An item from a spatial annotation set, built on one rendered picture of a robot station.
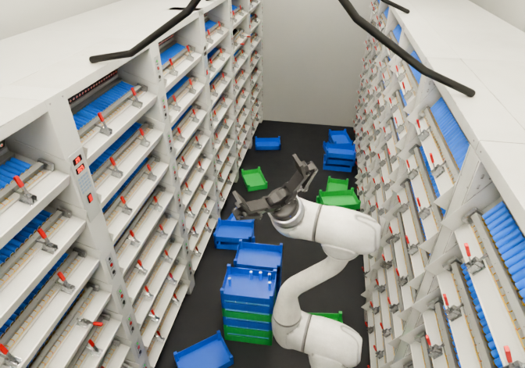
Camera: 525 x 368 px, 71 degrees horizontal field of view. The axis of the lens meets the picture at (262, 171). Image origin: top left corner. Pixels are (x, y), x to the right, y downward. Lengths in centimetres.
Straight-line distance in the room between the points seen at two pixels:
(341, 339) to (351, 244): 50
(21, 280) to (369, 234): 101
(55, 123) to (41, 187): 20
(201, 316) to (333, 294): 94
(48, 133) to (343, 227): 93
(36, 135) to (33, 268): 41
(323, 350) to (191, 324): 142
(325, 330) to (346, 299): 142
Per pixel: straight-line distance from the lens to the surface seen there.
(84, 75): 143
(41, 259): 138
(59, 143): 132
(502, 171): 99
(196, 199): 273
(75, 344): 164
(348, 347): 140
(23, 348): 144
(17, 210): 126
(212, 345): 256
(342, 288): 286
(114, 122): 164
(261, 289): 227
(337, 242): 97
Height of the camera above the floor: 218
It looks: 34 degrees down
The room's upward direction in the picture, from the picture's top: straight up
